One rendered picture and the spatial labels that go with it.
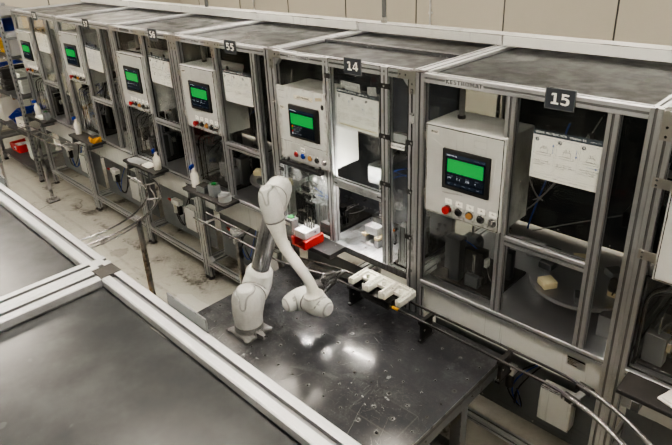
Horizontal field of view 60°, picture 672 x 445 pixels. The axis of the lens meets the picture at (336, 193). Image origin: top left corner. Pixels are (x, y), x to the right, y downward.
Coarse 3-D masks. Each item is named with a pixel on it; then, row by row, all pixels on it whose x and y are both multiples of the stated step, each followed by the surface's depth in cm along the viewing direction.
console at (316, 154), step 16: (288, 96) 341; (304, 96) 331; (320, 96) 321; (288, 112) 344; (320, 112) 326; (288, 128) 351; (320, 128) 330; (288, 144) 356; (304, 144) 345; (320, 144) 335; (304, 160) 350; (320, 160) 339
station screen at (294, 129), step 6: (300, 114) 335; (306, 114) 331; (312, 114) 328; (312, 120) 329; (294, 126) 342; (300, 126) 338; (294, 132) 344; (300, 132) 340; (306, 132) 336; (312, 132) 333; (306, 138) 338; (312, 138) 334
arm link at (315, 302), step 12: (276, 228) 287; (276, 240) 291; (288, 252) 291; (300, 264) 291; (300, 276) 291; (312, 288) 290; (312, 300) 290; (324, 300) 290; (312, 312) 292; (324, 312) 289
